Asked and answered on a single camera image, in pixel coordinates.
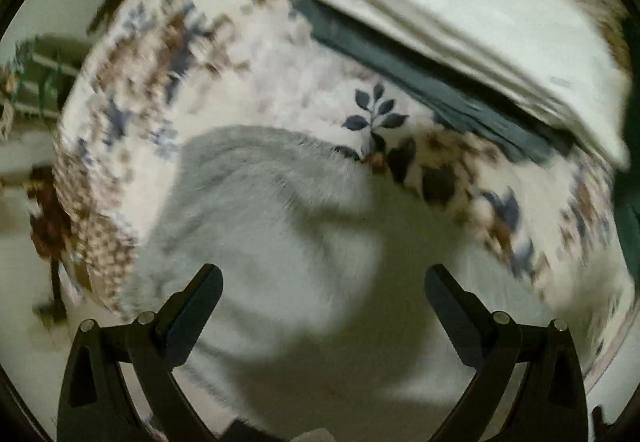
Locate white folded garment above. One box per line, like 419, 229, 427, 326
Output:
320, 0, 630, 170

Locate grey fluffy pants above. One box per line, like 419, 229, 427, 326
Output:
121, 124, 551, 442

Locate dark teal folded garment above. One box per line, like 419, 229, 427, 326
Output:
293, 0, 575, 163

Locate green potted plant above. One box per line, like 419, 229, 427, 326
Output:
1, 0, 124, 142

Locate floral bed blanket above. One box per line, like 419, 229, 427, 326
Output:
54, 0, 638, 384

